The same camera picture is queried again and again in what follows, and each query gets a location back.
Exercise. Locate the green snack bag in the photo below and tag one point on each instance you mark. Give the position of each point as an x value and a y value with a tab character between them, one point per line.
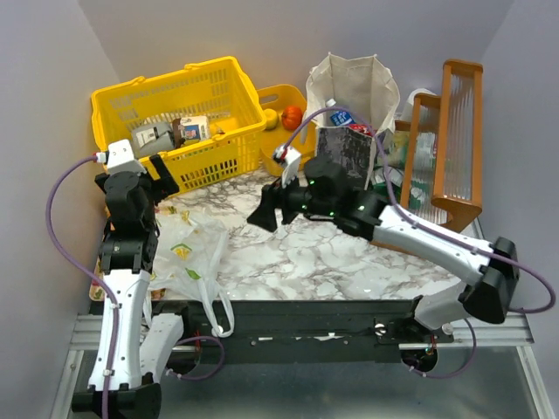
395	147

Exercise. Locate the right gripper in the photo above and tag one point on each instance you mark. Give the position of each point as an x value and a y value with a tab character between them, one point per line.
279	200

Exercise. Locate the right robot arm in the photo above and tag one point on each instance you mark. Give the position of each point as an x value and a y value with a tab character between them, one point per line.
486	271

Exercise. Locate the grey box package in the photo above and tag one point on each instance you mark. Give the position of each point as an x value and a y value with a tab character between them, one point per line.
150	139

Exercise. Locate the white plastic grocery bag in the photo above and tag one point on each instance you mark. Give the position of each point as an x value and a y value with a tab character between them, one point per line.
190	248

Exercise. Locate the small orange pumpkin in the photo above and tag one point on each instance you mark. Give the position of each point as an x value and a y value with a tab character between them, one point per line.
291	117

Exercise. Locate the milk carton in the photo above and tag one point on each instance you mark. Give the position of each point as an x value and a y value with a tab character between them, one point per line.
189	130

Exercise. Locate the yellow lemon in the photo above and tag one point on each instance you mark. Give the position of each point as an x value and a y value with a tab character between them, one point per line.
272	119

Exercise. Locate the beige canvas tote bag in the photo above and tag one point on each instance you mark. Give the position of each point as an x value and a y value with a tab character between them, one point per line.
366	89

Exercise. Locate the red snack bag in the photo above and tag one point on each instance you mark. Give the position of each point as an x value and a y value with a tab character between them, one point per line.
362	129

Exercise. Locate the floral placemat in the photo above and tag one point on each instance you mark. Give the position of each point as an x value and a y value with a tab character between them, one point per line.
97	294

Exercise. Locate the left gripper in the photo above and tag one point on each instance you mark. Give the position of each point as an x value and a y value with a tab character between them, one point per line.
154	180

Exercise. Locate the yellow plastic tray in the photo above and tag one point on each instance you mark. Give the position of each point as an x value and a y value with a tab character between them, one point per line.
278	98

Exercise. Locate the wooden rack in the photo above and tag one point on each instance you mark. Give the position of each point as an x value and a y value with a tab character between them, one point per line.
442	178

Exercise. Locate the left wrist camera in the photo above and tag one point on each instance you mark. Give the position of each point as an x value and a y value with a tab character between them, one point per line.
120	157

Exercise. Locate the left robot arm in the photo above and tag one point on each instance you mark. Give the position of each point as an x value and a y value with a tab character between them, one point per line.
125	381

